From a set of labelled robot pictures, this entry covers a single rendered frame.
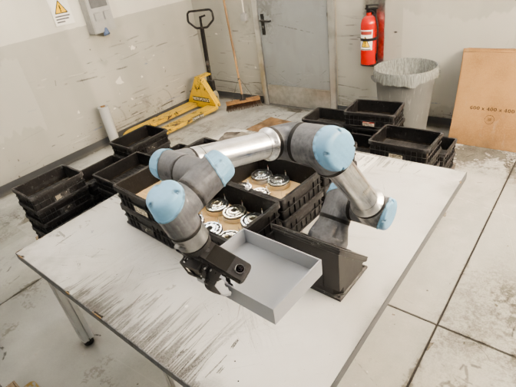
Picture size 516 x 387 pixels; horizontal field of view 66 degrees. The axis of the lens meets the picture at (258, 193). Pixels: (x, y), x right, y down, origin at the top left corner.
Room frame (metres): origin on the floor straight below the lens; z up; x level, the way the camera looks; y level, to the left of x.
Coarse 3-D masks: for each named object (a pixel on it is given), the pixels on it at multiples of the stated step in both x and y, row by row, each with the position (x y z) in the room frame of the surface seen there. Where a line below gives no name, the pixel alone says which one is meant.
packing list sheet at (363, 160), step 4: (356, 152) 2.06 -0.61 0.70; (356, 156) 2.01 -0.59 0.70; (360, 156) 2.01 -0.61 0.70; (364, 156) 2.00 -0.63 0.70; (368, 156) 1.99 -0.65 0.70; (372, 156) 1.98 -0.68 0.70; (356, 160) 1.96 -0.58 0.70; (360, 160) 1.95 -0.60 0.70; (364, 160) 1.95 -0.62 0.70; (368, 160) 1.94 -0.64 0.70; (372, 160) 1.93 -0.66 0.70; (360, 164) 1.91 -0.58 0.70; (364, 164) 1.90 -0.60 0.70; (368, 164) 1.90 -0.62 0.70; (360, 168) 1.87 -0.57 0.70; (364, 168) 1.86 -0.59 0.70
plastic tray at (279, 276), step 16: (240, 240) 0.94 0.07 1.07; (256, 240) 0.92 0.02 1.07; (272, 240) 0.87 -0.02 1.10; (240, 256) 0.88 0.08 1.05; (256, 256) 0.87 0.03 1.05; (272, 256) 0.86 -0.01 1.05; (288, 256) 0.84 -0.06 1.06; (304, 256) 0.80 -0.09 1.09; (256, 272) 0.81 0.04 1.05; (272, 272) 0.80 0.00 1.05; (288, 272) 0.79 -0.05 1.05; (304, 272) 0.78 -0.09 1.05; (320, 272) 0.76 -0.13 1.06; (240, 288) 0.75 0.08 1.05; (256, 288) 0.75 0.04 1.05; (272, 288) 0.74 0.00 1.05; (288, 288) 0.73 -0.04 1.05; (304, 288) 0.71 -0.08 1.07; (240, 304) 0.70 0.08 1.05; (256, 304) 0.66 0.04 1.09; (272, 304) 0.68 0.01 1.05; (288, 304) 0.66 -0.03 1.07; (272, 320) 0.63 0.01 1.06
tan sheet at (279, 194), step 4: (244, 180) 1.71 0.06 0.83; (248, 180) 1.70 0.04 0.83; (252, 184) 1.66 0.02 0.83; (256, 184) 1.65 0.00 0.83; (264, 184) 1.64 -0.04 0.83; (292, 184) 1.60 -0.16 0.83; (296, 184) 1.59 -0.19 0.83; (268, 188) 1.60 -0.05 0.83; (288, 188) 1.57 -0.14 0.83; (292, 188) 1.57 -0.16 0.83; (272, 192) 1.56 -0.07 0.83; (276, 192) 1.55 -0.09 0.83; (280, 192) 1.55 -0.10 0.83; (284, 192) 1.54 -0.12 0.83; (288, 192) 1.54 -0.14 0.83; (276, 196) 1.52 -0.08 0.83; (280, 196) 1.52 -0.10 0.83; (284, 196) 1.51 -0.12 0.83
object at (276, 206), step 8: (232, 184) 1.51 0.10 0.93; (248, 192) 1.43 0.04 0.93; (272, 200) 1.33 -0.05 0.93; (272, 208) 1.28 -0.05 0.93; (264, 216) 1.25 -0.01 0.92; (248, 224) 1.20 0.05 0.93; (256, 224) 1.21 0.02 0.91; (208, 232) 1.19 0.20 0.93; (216, 240) 1.16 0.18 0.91; (224, 240) 1.13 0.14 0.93
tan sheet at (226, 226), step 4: (204, 208) 1.51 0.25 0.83; (200, 212) 1.49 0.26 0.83; (204, 212) 1.48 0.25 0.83; (248, 212) 1.43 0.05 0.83; (204, 216) 1.45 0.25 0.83; (208, 216) 1.45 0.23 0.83; (220, 216) 1.43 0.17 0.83; (208, 220) 1.41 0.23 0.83; (212, 220) 1.41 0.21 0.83; (216, 220) 1.40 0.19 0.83; (220, 220) 1.40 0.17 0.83; (224, 224) 1.37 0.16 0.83; (228, 224) 1.36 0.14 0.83; (232, 224) 1.36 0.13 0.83; (236, 224) 1.35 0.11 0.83; (240, 224) 1.35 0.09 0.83; (224, 228) 1.34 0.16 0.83; (228, 228) 1.33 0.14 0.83; (232, 228) 1.33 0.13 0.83; (236, 228) 1.32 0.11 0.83; (240, 228) 1.32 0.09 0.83
